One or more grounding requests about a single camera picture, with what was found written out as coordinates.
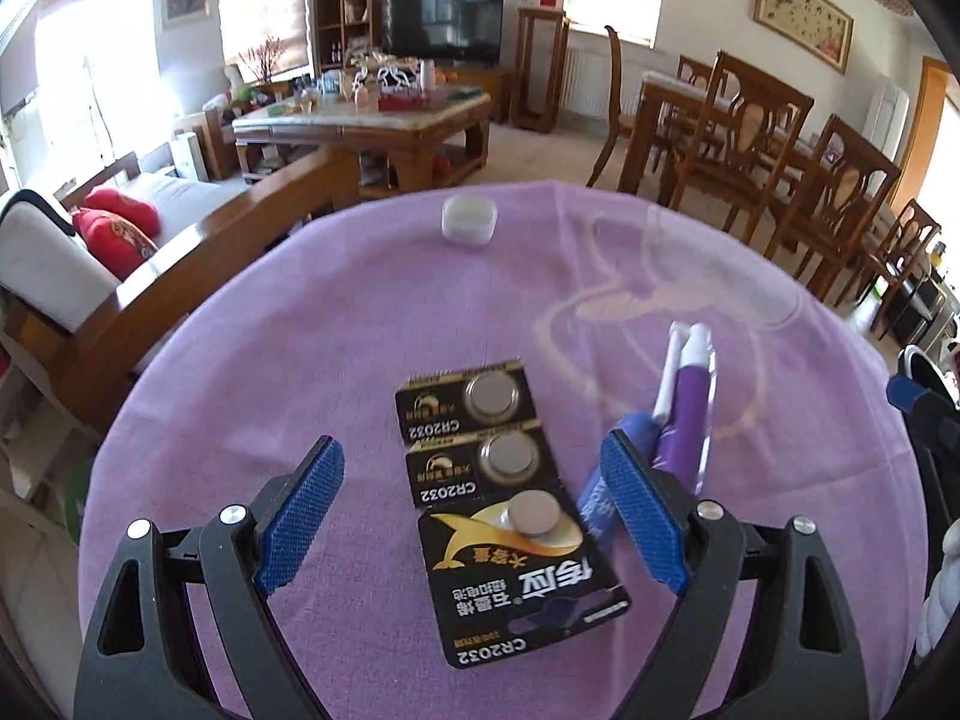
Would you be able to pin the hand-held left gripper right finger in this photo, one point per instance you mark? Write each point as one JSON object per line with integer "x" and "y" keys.
{"x": 645, "y": 517}

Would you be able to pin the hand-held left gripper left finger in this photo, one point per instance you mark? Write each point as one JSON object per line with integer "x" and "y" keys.
{"x": 300, "y": 517}

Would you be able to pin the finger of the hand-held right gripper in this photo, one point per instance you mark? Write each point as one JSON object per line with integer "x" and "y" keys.
{"x": 904, "y": 391}

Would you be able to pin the purple tube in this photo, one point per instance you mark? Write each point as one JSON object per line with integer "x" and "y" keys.
{"x": 686, "y": 420}

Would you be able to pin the black button battery card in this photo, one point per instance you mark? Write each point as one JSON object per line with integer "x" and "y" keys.
{"x": 480, "y": 585}

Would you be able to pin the wooden dining chair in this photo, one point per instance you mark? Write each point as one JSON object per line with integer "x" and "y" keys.
{"x": 900, "y": 247}
{"x": 619, "y": 90}
{"x": 742, "y": 142}
{"x": 694, "y": 71}
{"x": 840, "y": 187}

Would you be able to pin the purple tablecloth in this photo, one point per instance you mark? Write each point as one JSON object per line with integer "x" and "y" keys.
{"x": 300, "y": 330}

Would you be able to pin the white standing air conditioner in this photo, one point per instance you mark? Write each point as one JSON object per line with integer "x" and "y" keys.
{"x": 889, "y": 116}

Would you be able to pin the red cushion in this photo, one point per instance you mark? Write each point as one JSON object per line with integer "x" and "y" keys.
{"x": 120, "y": 210}
{"x": 112, "y": 247}

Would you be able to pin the wooden sofa with white cushions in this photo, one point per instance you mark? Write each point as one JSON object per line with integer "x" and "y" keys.
{"x": 187, "y": 202}

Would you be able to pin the small white container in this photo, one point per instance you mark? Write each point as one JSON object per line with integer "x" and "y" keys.
{"x": 469, "y": 221}

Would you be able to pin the wooden dining table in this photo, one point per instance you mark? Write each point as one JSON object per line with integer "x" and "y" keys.
{"x": 652, "y": 105}

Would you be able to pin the large framed floral picture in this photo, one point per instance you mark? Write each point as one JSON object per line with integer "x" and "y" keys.
{"x": 802, "y": 11}

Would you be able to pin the wooden coffee table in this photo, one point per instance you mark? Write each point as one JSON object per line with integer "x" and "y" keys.
{"x": 420, "y": 120}

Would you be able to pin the white radiator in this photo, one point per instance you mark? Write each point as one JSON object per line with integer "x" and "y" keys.
{"x": 585, "y": 82}

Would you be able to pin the clutter of small household things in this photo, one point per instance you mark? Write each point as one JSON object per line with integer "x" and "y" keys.
{"x": 390, "y": 82}

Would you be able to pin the tall wooden stand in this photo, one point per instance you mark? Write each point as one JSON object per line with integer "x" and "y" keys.
{"x": 559, "y": 75}

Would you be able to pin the wooden television stand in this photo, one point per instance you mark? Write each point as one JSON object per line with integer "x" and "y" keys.
{"x": 499, "y": 90}

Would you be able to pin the vase with dried branches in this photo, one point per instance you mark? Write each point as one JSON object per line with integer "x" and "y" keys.
{"x": 262, "y": 64}

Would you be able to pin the wooden bookshelf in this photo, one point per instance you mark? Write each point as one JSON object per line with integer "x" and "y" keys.
{"x": 330, "y": 15}

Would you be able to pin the black television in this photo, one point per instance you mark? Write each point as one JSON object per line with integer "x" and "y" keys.
{"x": 442, "y": 22}

